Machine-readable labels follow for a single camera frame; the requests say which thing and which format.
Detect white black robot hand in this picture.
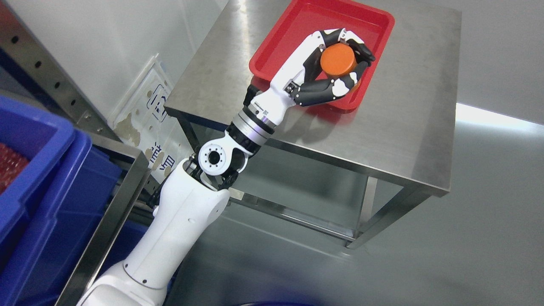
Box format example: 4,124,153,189
242,28,375,129

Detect orange cylindrical capacitor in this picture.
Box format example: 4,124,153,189
318,43,357,81

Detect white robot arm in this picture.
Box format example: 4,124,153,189
77,106,275,306

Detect red tray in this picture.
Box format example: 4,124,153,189
249,0,396,113

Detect stainless steel table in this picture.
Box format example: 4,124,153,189
164,0,462,250

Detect white floor sign plate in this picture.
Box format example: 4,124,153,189
108,54,193,184

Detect blue bin with red parts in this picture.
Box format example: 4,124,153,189
0,94,149,306

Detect metal shelf frame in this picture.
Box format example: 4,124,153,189
0,0,179,306

